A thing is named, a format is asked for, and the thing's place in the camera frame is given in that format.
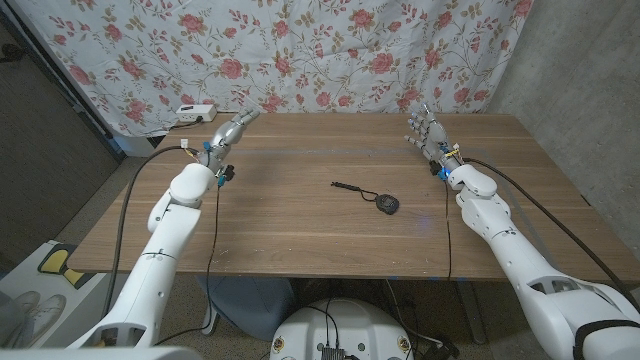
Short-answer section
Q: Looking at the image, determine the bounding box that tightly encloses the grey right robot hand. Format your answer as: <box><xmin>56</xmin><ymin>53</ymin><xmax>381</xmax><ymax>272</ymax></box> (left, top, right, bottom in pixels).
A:
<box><xmin>403</xmin><ymin>103</ymin><xmax>464</xmax><ymax>176</ymax></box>

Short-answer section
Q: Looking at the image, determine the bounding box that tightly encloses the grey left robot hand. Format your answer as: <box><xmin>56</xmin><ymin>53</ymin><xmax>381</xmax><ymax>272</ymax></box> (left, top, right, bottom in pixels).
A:
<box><xmin>197</xmin><ymin>108</ymin><xmax>262</xmax><ymax>174</ymax></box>

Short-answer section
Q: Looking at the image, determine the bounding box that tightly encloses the white power strip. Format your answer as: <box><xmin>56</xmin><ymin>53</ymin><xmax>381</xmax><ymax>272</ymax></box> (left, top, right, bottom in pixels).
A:
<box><xmin>175</xmin><ymin>103</ymin><xmax>218</xmax><ymax>124</ymax></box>

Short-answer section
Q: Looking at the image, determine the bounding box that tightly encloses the floral backdrop cloth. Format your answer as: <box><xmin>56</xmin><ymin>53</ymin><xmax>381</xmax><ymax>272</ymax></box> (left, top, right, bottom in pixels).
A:
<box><xmin>12</xmin><ymin>0</ymin><xmax>535</xmax><ymax>139</ymax></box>

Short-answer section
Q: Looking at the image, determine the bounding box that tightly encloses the blue-grey chair under table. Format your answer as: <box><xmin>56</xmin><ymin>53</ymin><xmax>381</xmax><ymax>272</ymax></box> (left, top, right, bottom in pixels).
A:
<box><xmin>197</xmin><ymin>275</ymin><xmax>296</xmax><ymax>342</ymax></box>

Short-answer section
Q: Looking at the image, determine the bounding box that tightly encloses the white table leg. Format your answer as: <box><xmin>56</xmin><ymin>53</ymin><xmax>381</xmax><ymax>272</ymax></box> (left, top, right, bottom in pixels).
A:
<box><xmin>201</xmin><ymin>299</ymin><xmax>221</xmax><ymax>335</ymax></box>

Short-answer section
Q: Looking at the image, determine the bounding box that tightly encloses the grey table leg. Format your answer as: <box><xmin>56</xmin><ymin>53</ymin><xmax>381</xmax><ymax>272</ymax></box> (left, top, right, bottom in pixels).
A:
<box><xmin>457</xmin><ymin>280</ymin><xmax>487</xmax><ymax>345</ymax></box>

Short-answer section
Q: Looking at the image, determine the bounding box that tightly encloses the yellow and black floor pedal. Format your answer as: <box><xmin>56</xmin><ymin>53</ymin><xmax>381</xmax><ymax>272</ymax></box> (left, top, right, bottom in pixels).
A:
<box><xmin>38</xmin><ymin>243</ymin><xmax>99</xmax><ymax>290</ymax></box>

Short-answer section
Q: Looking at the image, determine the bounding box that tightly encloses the white robot torso base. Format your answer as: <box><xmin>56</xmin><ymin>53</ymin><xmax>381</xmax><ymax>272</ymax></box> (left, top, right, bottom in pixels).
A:
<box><xmin>269</xmin><ymin>298</ymin><xmax>415</xmax><ymax>360</ymax></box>

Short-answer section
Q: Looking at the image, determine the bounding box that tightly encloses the black power adapter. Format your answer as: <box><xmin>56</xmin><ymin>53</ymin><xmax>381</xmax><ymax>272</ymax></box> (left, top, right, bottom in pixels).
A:
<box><xmin>423</xmin><ymin>339</ymin><xmax>461</xmax><ymax>360</ymax></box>

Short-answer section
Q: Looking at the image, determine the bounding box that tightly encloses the white shoe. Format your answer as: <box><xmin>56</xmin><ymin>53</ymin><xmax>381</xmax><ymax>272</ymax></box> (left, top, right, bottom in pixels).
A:
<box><xmin>0</xmin><ymin>290</ymin><xmax>41</xmax><ymax>349</ymax></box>
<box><xmin>22</xmin><ymin>293</ymin><xmax>67</xmax><ymax>344</ymax></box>

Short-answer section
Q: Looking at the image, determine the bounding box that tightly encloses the white robot head edge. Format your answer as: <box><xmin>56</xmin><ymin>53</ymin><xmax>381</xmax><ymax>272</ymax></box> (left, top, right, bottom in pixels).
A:
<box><xmin>0</xmin><ymin>345</ymin><xmax>204</xmax><ymax>360</ymax></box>

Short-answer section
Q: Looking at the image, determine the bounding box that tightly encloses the black timer with lanyard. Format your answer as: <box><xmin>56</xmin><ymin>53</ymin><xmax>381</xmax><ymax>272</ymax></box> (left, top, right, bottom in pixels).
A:
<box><xmin>330</xmin><ymin>180</ymin><xmax>401</xmax><ymax>216</ymax></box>

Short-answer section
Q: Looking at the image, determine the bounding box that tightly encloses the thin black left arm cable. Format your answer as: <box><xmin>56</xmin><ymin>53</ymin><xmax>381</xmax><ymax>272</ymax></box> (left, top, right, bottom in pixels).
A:
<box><xmin>154</xmin><ymin>184</ymin><xmax>222</xmax><ymax>347</ymax></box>

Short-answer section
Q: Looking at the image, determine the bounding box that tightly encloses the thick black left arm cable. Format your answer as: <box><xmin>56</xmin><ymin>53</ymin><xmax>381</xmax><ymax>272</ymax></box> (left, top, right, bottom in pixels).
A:
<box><xmin>101</xmin><ymin>144</ymin><xmax>201</xmax><ymax>320</ymax></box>

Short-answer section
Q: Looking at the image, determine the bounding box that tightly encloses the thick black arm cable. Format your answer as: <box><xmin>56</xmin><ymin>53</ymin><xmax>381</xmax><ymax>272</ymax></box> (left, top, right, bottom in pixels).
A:
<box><xmin>462</xmin><ymin>156</ymin><xmax>640</xmax><ymax>314</ymax></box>
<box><xmin>101</xmin><ymin>144</ymin><xmax>201</xmax><ymax>320</ymax></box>

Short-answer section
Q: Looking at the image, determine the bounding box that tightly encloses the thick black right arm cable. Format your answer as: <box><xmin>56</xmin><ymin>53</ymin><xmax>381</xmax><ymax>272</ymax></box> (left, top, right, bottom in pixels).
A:
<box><xmin>462</xmin><ymin>156</ymin><xmax>640</xmax><ymax>314</ymax></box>

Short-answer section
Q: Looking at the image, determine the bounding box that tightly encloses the black door frame strip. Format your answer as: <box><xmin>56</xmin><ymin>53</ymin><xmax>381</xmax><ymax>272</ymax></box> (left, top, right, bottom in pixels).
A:
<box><xmin>0</xmin><ymin>5</ymin><xmax>126</xmax><ymax>162</ymax></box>

